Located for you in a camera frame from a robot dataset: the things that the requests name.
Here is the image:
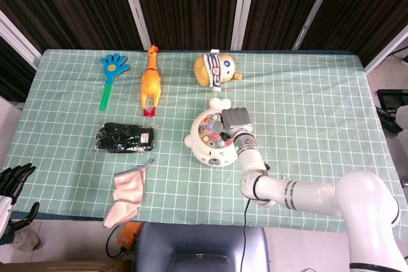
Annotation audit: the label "black gloves in plastic bag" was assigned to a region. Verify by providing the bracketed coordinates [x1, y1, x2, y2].
[91, 121, 159, 155]

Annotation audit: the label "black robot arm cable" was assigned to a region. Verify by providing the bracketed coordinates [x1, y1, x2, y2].
[240, 162, 272, 272]

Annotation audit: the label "pink towel with dark trim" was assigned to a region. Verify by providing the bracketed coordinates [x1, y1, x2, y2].
[102, 159, 156, 229]

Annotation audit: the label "yellow rubber chicken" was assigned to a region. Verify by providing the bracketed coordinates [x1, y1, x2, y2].
[141, 44, 163, 117]

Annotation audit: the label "grey round toy mallet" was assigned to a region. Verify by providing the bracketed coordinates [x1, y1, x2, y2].
[212, 120, 228, 149]

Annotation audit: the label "white seal fishing toy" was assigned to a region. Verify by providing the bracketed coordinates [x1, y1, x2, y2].
[184, 97, 249, 168]

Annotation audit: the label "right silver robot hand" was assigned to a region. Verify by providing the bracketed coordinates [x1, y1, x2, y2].
[221, 107, 255, 143]

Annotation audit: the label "white partition post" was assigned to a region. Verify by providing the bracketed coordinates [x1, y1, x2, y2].
[117, 0, 152, 51]
[291, 0, 342, 51]
[229, 0, 253, 51]
[0, 9, 42, 71]
[365, 26, 408, 75]

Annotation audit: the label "black monitor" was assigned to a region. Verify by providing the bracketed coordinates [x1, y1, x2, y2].
[377, 89, 408, 111]

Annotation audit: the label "brown cardboard box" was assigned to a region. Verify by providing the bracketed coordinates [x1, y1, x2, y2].
[2, 259, 133, 272]

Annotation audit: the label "green checked tablecloth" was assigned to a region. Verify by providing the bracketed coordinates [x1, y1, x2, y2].
[0, 49, 408, 234]

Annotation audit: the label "yellow plush toy striped scarf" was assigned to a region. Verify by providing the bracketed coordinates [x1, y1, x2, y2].
[194, 49, 244, 92]

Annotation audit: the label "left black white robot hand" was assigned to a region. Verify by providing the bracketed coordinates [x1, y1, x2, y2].
[0, 162, 41, 248]

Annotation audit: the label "blue hand clapper green handle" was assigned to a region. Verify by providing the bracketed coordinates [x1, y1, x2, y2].
[98, 54, 131, 112]

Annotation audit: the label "black cable of orange device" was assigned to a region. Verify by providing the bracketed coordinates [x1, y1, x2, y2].
[105, 225, 127, 259]

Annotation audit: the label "beige crumpled bag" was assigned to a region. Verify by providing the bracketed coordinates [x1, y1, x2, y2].
[13, 230, 41, 252]

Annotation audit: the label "orange device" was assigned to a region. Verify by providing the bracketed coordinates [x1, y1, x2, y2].
[117, 222, 143, 250]

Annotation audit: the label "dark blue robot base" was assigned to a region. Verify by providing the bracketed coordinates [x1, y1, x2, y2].
[132, 222, 272, 272]

